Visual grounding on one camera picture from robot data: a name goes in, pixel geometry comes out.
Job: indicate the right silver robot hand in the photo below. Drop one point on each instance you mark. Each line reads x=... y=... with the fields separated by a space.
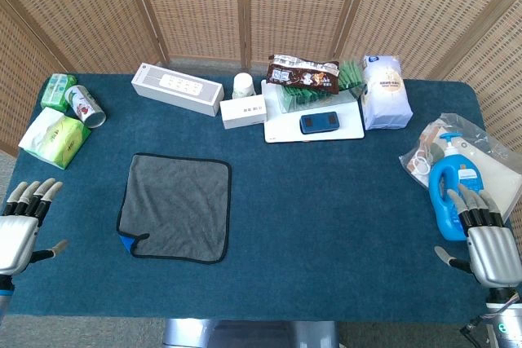
x=493 y=256

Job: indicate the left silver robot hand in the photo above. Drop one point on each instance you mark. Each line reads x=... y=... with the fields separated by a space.
x=16 y=238

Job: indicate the grey cloth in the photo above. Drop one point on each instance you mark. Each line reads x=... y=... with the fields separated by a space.
x=179 y=205

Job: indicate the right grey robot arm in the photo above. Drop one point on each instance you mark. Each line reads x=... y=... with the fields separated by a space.
x=507 y=319

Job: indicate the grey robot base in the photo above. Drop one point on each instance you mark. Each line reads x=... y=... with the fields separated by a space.
x=249 y=335

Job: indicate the blue detergent pump bottle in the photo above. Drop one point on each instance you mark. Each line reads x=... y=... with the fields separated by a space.
x=446 y=185

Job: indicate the large green white tissue pack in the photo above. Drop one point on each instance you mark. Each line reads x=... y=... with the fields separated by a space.
x=55 y=138

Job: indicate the clear plastic zip bag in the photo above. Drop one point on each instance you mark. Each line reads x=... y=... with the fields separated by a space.
x=493 y=148

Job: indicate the white green drink can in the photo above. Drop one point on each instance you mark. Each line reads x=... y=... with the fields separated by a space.
x=85 y=105

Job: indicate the small green tissue pack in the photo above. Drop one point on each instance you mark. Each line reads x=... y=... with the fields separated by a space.
x=55 y=91

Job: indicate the white paper flour bag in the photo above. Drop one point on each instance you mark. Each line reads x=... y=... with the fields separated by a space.
x=385 y=97

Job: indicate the blue carpet table cover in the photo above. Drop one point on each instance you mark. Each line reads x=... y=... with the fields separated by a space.
x=306 y=209

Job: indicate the long white power strip box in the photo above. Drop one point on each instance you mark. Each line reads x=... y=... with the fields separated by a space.
x=175 y=88

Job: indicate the dark blue phone case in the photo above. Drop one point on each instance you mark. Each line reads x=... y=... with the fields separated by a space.
x=319 y=123

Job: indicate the white flat board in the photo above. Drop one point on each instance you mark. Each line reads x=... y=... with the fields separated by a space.
x=285 y=130

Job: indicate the clear box of green sachets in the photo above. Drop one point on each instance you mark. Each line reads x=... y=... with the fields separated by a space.
x=297 y=101

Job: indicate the small white cardboard box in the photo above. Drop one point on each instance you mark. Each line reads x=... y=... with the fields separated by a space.
x=243 y=111

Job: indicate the brown snack bag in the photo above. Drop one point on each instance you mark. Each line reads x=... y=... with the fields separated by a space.
x=303 y=75

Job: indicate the white small jar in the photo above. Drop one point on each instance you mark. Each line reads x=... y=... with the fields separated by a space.
x=243 y=85

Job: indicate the wicker folding screen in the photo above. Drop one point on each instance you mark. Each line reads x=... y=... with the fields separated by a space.
x=204 y=5

